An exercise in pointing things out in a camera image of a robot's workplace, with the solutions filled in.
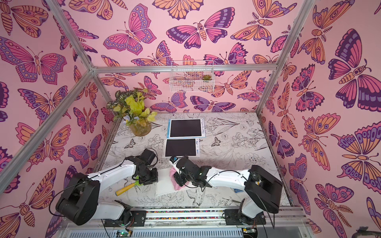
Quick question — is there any white wire wall basket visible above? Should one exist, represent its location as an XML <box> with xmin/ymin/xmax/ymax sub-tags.
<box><xmin>168</xmin><ymin>60</ymin><xmax>215</xmax><ymax>93</ymax></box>

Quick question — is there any far blue-edged drawing tablet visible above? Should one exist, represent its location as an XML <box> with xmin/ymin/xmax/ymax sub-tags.
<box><xmin>167</xmin><ymin>119</ymin><xmax>206</xmax><ymax>138</ymax></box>

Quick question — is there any small succulent in basket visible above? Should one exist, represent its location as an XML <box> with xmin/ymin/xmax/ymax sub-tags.
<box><xmin>202</xmin><ymin>75</ymin><xmax>212</xmax><ymax>81</ymax></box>

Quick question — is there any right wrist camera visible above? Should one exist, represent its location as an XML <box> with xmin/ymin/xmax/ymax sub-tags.
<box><xmin>169</xmin><ymin>156</ymin><xmax>180</xmax><ymax>174</ymax></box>

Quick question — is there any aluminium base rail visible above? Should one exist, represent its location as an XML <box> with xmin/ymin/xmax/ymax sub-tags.
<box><xmin>56</xmin><ymin>207</ymin><xmax>314</xmax><ymax>238</ymax></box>

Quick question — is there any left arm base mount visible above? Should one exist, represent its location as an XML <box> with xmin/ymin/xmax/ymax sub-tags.
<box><xmin>103</xmin><ymin>200</ymin><xmax>147</xmax><ymax>227</ymax></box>

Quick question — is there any green trowel yellow handle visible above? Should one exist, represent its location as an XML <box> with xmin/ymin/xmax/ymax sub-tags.
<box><xmin>115</xmin><ymin>177</ymin><xmax>142</xmax><ymax>196</ymax></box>

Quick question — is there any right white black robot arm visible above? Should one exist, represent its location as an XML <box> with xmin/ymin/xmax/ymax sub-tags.
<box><xmin>169</xmin><ymin>156</ymin><xmax>283</xmax><ymax>219</ymax></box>

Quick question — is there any potted plant glass vase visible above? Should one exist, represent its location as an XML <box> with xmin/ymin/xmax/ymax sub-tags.
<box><xmin>107</xmin><ymin>90</ymin><xmax>157</xmax><ymax>137</ymax></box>

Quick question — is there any white drawing tablet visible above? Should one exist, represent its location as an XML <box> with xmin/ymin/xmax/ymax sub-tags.
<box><xmin>155</xmin><ymin>168</ymin><xmax>189</xmax><ymax>196</ymax></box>
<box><xmin>163</xmin><ymin>138</ymin><xmax>200</xmax><ymax>158</ymax></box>

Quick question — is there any pink cloth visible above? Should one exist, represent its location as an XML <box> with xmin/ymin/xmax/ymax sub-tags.
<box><xmin>168</xmin><ymin>167</ymin><xmax>191</xmax><ymax>191</ymax></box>

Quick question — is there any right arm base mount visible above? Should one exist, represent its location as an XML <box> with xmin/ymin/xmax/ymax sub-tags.
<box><xmin>221</xmin><ymin>199</ymin><xmax>267</xmax><ymax>226</ymax></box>

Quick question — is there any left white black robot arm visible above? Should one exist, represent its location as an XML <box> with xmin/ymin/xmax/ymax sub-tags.
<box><xmin>55</xmin><ymin>149</ymin><xmax>158</xmax><ymax>226</ymax></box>

